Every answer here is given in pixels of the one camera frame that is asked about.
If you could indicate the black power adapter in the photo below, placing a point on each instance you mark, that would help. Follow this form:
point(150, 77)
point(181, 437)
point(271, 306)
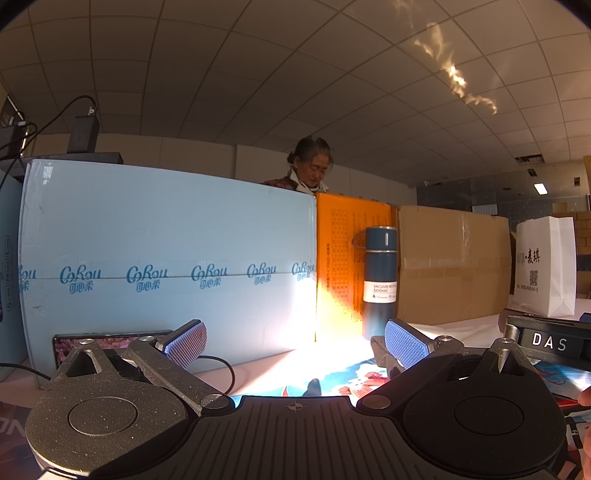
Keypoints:
point(11, 138)
point(83, 131)

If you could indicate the large light blue cardboard box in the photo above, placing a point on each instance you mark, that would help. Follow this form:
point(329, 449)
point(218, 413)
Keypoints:
point(161, 230)

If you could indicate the phone with pink screen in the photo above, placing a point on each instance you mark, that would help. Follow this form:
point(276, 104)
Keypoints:
point(111, 341)

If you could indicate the person's right hand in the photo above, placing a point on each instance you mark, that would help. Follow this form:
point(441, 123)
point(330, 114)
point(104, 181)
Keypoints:
point(585, 397)

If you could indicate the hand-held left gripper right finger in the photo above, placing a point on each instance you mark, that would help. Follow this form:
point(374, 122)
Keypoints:
point(406, 344)

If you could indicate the dark red printed mat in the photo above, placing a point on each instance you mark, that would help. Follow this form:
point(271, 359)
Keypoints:
point(14, 422)

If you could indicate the dark shelf board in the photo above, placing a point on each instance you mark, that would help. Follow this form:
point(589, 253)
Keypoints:
point(69, 159)

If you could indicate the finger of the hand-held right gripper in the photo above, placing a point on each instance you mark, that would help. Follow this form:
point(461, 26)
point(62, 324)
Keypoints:
point(381, 353)

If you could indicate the blue vacuum bottle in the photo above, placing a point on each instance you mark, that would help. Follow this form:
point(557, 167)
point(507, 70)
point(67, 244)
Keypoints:
point(379, 281)

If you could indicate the colourful printed mat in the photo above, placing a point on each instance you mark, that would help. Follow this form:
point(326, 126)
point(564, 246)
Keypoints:
point(346, 381)

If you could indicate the ceiling light panel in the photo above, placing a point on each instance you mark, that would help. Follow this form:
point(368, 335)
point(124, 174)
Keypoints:
point(540, 188)

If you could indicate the white paper bag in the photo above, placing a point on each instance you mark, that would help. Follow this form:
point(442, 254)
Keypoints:
point(547, 267)

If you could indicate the brown cardboard box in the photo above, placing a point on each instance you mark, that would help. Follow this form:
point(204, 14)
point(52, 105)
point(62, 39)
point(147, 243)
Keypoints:
point(452, 267)

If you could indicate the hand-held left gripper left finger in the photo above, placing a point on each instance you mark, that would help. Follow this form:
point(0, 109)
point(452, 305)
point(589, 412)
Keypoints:
point(187, 344)

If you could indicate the orange cardboard box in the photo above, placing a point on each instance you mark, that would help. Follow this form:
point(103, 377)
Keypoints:
point(339, 258)

